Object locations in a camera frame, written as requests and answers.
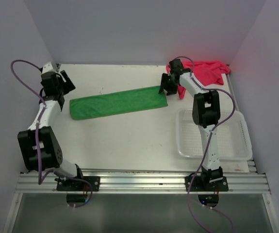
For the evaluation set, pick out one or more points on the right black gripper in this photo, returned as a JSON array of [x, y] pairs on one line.
[[170, 91]]

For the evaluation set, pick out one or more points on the clear plastic tray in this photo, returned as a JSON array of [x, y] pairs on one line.
[[232, 136]]

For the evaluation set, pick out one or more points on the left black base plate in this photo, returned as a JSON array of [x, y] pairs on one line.
[[88, 183]]

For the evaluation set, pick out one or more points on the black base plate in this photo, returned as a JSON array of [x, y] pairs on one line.
[[198, 185], [88, 183]]

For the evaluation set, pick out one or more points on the green towel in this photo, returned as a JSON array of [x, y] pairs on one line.
[[122, 102]]

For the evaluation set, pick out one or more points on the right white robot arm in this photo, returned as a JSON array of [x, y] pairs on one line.
[[206, 115]]

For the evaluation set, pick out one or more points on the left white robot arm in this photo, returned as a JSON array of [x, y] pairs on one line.
[[39, 146]]

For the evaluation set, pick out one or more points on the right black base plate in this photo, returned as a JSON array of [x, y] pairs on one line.
[[198, 185]]

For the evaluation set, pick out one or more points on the aluminium mounting rail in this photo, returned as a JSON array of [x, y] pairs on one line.
[[146, 182]]

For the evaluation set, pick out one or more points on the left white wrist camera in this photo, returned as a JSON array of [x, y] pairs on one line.
[[49, 67]]

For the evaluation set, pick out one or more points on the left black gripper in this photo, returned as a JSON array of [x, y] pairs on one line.
[[68, 85]]

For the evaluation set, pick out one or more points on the pink towel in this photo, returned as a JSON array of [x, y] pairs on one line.
[[207, 72]]

